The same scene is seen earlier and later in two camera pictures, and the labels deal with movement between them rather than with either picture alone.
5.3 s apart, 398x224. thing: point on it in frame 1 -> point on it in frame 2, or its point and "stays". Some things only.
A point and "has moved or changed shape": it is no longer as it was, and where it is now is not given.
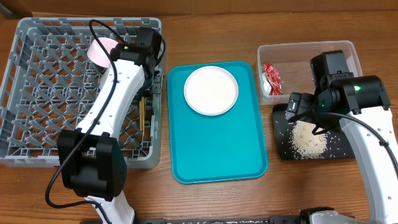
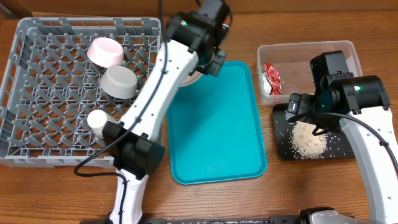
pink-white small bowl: x=97 y=54 stays
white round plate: x=211 y=90 has moved or changed shape
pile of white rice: x=305 y=145 stays
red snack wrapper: x=273 y=77 stays
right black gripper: x=294 y=107 stays
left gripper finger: x=157 y=82 -> x=217 y=63
